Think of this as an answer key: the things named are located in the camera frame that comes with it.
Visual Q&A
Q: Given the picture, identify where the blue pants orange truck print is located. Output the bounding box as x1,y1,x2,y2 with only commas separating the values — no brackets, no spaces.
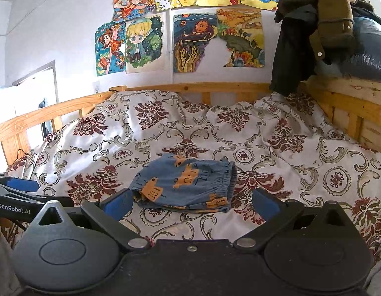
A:
129,153,237,213

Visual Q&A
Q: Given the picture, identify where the dark clothes pile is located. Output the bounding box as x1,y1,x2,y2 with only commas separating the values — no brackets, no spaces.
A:
270,0,375,96

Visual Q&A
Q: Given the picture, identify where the red-haired girl swimming drawing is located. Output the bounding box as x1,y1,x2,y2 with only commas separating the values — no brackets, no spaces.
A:
95,21,126,76

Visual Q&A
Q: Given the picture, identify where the dark blue puffy jacket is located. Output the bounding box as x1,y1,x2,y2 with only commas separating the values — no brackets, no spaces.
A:
330,7,381,82

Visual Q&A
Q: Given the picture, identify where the blond boy cartoon drawing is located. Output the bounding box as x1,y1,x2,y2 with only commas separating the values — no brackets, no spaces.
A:
125,12,170,74

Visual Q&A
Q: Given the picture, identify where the autumn landscape painting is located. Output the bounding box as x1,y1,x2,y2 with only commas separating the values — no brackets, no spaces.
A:
217,8,265,68

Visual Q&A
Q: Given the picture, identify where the olive green canvas bag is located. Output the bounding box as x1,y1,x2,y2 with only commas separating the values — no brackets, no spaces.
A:
310,0,357,62

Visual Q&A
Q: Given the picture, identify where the starry night swirl painting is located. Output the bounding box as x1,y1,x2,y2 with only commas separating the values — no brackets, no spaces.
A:
173,13,218,74

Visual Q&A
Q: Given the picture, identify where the anime girl lying drawing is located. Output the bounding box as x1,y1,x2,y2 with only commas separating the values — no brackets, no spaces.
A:
112,0,156,23

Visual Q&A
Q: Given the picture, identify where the wooden bed frame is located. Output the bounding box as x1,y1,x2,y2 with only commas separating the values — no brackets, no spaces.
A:
0,75,381,164

